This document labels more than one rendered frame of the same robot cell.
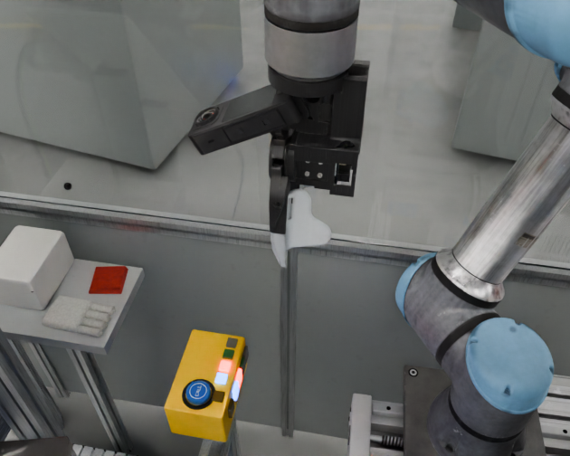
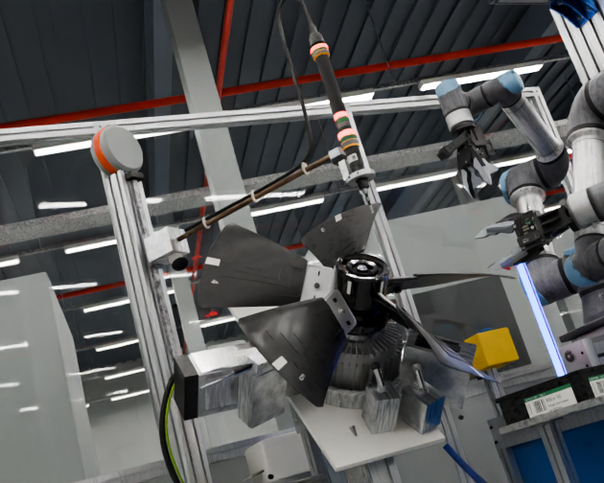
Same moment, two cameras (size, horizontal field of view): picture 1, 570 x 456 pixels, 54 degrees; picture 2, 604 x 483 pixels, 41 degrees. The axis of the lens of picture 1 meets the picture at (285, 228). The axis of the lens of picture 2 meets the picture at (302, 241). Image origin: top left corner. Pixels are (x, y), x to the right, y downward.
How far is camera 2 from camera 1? 2.32 m
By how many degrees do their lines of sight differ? 69
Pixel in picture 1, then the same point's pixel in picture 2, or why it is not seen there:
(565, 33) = (515, 79)
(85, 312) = not seen: hidden behind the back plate
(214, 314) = not seen: outside the picture
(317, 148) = (479, 140)
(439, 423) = (592, 306)
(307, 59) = (467, 114)
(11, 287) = (289, 443)
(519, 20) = (505, 83)
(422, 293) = (534, 270)
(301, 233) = (490, 168)
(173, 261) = not seen: hidden behind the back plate
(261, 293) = (439, 467)
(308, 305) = (476, 463)
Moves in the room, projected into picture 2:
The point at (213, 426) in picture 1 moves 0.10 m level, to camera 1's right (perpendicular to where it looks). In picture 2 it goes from (506, 339) to (532, 334)
